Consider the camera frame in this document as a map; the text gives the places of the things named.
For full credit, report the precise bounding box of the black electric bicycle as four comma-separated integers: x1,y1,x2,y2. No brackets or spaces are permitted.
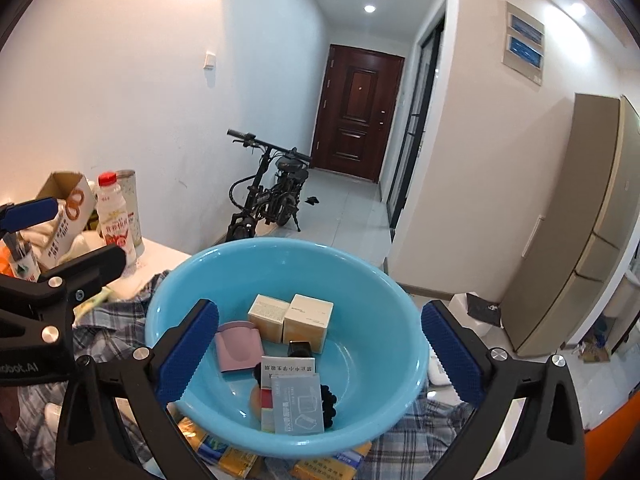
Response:
225,128,313,243

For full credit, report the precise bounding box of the red-capped milk bottle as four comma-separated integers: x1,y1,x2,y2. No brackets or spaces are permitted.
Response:
95,171,138,268

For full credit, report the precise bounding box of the orange furniture edge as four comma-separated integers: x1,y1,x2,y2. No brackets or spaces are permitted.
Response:
582,390,640,480

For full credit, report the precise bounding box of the orange round object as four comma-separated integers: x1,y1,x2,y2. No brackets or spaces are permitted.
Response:
250,385,275,421

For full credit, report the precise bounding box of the small cream box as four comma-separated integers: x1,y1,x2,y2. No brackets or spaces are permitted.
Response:
247,294,292,343

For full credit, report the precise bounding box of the white bin with black bag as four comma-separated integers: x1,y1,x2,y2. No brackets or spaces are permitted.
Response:
448,292,503,336

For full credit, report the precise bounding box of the cardboard clutter on floor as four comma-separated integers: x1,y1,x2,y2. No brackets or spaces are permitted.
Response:
575,325,611,363

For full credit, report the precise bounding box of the tall cylinder tin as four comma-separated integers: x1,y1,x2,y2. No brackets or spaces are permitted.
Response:
116,169,145,248

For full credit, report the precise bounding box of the cardboard box with scissors print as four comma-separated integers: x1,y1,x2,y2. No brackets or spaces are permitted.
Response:
34,171,98,271

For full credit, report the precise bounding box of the black framed glass door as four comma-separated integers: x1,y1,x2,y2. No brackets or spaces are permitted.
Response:
387,10,446,228

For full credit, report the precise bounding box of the beige refrigerator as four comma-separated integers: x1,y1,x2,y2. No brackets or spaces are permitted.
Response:
500,92,640,358

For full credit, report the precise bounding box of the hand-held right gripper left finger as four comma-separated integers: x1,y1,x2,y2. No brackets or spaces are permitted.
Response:
55,298,221,480

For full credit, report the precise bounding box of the brown entrance door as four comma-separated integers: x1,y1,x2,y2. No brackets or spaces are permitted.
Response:
311,44,406,183

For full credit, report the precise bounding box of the large cream box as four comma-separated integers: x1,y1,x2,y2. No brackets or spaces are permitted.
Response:
282,294,335,353

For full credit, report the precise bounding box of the green white packet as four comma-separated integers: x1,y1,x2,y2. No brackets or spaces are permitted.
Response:
2,240,41,281

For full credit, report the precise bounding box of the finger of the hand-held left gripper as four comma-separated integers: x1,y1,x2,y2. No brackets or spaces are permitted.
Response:
0,197,60,236
0,244,127,342

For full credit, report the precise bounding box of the white crumpled cloth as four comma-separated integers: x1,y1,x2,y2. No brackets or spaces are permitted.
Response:
22,217,108,266

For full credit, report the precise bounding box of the blue plastic basin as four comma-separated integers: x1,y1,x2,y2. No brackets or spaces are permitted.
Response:
145,238,430,458

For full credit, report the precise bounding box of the grey card packet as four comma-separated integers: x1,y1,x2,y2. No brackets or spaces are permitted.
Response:
270,373,326,435

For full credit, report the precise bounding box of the yellow packet with blue print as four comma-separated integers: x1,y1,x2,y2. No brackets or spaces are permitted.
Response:
176,416,221,453
291,441,373,480
197,437,262,480

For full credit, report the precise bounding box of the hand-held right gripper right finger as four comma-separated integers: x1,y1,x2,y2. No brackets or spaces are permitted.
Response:
421,300,587,480

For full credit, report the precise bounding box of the white box with black print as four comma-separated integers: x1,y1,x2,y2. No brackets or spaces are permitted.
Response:
260,356,317,391

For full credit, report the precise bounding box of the wall electrical panel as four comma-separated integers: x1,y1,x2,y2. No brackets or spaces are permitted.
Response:
501,1,546,87

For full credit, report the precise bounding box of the pink pouch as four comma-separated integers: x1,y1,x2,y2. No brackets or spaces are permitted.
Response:
216,322,265,373

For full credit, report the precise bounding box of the plaid shirt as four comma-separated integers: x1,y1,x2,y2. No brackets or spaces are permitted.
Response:
15,270,476,480

